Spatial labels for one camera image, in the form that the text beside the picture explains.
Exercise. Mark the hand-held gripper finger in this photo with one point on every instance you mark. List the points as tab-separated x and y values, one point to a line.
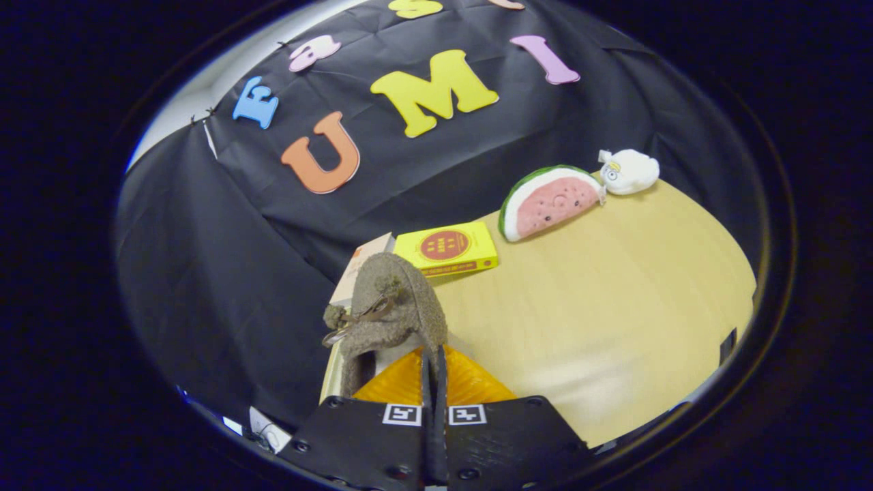
427	436
442	436

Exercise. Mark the cream storage box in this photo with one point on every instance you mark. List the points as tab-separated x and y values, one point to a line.
331	372

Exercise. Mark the brown fuzzy shoe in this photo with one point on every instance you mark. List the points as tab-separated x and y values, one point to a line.
402	293

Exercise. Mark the small white device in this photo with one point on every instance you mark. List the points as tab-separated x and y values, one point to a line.
269	429

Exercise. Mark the yellow book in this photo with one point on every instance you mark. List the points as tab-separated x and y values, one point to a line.
447	247

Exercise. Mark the watermelon slice plush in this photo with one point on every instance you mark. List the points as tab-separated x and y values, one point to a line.
549	204

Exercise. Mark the black table clamp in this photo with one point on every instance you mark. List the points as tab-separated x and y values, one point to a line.
728	346

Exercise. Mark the white plush toy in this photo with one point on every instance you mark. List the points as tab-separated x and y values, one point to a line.
631	172

